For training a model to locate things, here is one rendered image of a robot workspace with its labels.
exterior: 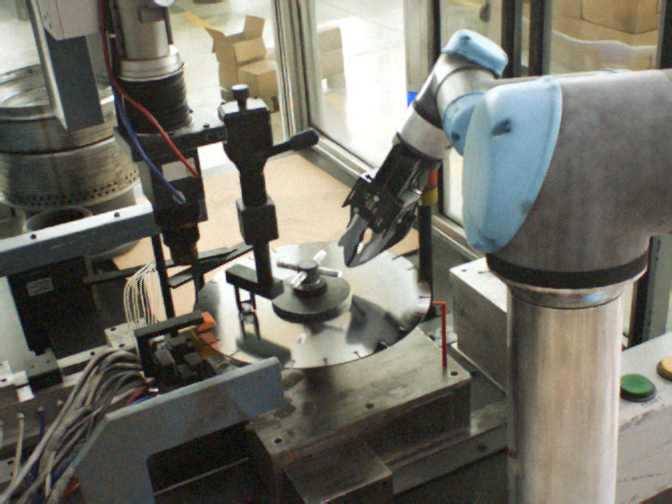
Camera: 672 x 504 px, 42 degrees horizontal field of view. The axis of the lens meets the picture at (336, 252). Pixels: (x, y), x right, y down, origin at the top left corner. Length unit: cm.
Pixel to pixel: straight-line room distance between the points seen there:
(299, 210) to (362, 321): 80
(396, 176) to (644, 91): 56
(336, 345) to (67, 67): 47
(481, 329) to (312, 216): 66
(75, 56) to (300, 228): 85
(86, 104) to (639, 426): 78
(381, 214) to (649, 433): 42
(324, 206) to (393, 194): 82
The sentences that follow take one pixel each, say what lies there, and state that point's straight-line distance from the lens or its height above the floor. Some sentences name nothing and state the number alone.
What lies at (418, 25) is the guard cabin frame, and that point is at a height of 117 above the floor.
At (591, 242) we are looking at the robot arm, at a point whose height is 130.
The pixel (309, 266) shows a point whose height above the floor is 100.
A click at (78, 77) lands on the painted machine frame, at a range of 114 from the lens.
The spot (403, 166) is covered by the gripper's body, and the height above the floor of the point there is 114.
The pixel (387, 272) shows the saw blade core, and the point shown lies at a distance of 127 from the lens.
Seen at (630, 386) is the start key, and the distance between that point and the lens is 114.
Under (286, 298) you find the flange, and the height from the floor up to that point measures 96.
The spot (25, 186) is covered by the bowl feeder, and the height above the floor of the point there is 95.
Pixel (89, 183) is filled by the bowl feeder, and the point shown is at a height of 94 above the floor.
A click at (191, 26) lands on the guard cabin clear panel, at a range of 218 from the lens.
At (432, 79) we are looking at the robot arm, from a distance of 110.
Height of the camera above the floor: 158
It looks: 28 degrees down
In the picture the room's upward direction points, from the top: 5 degrees counter-clockwise
